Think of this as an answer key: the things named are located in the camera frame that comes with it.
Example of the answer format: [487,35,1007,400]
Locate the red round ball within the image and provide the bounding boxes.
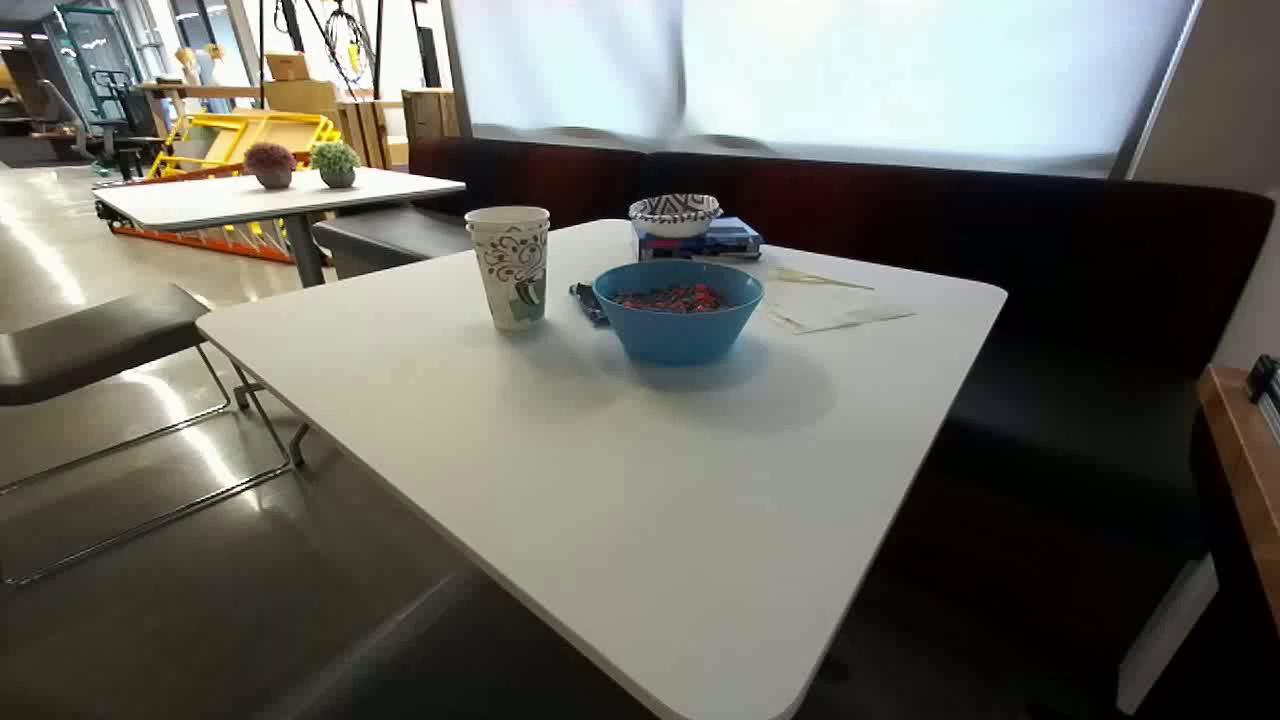
[239,138,302,192]

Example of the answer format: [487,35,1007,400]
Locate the white window blind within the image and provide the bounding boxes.
[443,0,1203,175]

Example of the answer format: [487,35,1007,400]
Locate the green round ball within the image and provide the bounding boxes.
[308,138,362,192]

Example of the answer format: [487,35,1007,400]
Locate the blue plastic bowl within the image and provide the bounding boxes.
[589,256,770,366]

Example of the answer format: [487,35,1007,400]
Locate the white side table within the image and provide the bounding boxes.
[92,165,474,292]

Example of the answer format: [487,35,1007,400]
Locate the grey chair with metal legs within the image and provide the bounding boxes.
[0,279,313,592]

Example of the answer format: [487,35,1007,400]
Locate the blue cookie package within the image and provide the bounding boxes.
[638,214,770,267]

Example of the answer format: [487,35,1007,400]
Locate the white patterned paper cup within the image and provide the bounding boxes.
[460,199,555,337]

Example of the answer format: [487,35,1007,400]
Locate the yellow metal frame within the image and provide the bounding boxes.
[139,108,346,185]

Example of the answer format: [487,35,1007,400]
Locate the wooden counter edge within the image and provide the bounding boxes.
[1196,362,1280,631]

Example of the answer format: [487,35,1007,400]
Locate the dark upholstered bench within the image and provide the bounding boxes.
[313,131,1277,720]

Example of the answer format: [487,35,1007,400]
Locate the white paper napkin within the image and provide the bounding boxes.
[756,256,922,337]

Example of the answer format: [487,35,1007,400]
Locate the wooden crate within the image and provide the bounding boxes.
[399,88,465,175]

